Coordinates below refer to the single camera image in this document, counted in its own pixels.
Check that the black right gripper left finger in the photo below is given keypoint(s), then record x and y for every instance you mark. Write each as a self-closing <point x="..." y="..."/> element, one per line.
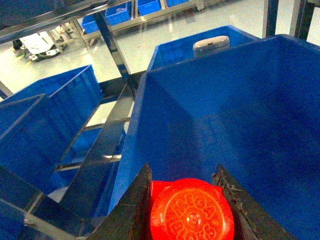
<point x="128" y="219"/>

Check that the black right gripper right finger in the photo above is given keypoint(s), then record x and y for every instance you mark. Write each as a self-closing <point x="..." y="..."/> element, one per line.
<point x="251" y="221"/>

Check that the red toy building block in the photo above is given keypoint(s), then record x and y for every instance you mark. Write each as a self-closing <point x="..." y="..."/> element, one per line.
<point x="188" y="209"/>

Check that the large blue bin below gripper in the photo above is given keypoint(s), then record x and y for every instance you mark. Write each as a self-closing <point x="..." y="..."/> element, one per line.
<point x="254" y="109"/>

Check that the blue bin left of gripper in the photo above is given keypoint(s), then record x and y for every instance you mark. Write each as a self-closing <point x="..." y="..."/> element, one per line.
<point x="38" y="123"/>

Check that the blue bin behind with object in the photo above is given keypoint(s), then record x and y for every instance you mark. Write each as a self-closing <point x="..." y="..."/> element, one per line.
<point x="179" y="50"/>

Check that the grey rounded device in bin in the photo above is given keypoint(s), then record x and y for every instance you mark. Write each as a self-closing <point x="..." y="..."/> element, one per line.
<point x="216" y="43"/>

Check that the white mobile robot on floor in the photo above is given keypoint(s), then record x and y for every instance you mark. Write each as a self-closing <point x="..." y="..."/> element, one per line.
<point x="40" y="45"/>

